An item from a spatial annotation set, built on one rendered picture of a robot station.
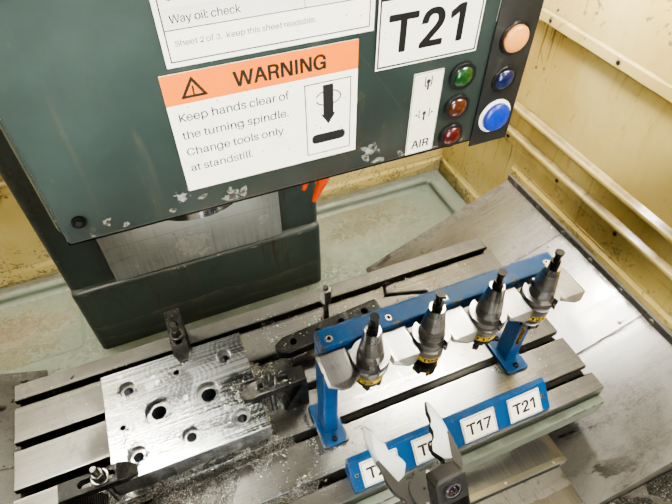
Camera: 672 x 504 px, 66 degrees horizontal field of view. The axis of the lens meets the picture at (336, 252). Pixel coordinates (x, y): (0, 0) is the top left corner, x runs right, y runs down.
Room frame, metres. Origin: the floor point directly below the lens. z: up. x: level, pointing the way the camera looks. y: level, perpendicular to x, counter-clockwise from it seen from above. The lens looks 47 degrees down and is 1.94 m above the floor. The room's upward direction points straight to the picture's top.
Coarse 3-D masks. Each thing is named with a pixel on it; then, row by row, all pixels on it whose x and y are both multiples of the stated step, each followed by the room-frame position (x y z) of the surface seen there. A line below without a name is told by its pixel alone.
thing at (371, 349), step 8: (368, 336) 0.43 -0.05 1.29; (376, 336) 0.42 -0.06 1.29; (360, 344) 0.43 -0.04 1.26; (368, 344) 0.42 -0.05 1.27; (376, 344) 0.42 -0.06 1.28; (360, 352) 0.43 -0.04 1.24; (368, 352) 0.42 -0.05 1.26; (376, 352) 0.42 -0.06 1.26; (384, 352) 0.44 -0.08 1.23; (360, 360) 0.42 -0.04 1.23; (368, 360) 0.42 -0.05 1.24; (376, 360) 0.42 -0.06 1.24
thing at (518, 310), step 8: (512, 288) 0.58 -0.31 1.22; (504, 296) 0.56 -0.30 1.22; (512, 296) 0.56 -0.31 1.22; (520, 296) 0.56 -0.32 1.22; (504, 304) 0.54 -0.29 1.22; (512, 304) 0.54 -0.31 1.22; (520, 304) 0.54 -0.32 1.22; (528, 304) 0.54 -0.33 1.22; (512, 312) 0.52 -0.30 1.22; (520, 312) 0.52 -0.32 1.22; (528, 312) 0.52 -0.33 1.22; (512, 320) 0.51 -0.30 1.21; (520, 320) 0.51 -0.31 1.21
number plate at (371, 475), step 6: (390, 450) 0.39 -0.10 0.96; (396, 450) 0.39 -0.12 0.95; (360, 462) 0.37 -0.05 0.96; (366, 462) 0.37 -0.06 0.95; (372, 462) 0.37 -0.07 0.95; (360, 468) 0.36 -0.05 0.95; (366, 468) 0.36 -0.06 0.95; (372, 468) 0.36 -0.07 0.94; (366, 474) 0.35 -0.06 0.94; (372, 474) 0.35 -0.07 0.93; (378, 474) 0.35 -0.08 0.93; (366, 480) 0.34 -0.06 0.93; (372, 480) 0.34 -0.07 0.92; (378, 480) 0.35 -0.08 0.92; (366, 486) 0.33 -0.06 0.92
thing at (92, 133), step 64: (0, 0) 0.31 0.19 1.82; (64, 0) 0.32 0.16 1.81; (128, 0) 0.34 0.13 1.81; (0, 64) 0.30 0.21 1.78; (64, 64) 0.32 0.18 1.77; (128, 64) 0.33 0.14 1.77; (448, 64) 0.43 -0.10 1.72; (0, 128) 0.31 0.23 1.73; (64, 128) 0.31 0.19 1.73; (128, 128) 0.33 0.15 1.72; (384, 128) 0.41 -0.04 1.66; (64, 192) 0.30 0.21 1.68; (128, 192) 0.32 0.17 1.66; (192, 192) 0.34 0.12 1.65; (256, 192) 0.36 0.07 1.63
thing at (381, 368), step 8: (384, 344) 0.45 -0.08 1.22; (352, 352) 0.44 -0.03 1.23; (352, 360) 0.42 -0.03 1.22; (384, 360) 0.42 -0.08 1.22; (360, 368) 0.41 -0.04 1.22; (368, 368) 0.41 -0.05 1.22; (376, 368) 0.42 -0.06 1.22; (384, 368) 0.41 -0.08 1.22; (360, 376) 0.41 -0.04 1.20; (368, 376) 0.41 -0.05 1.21
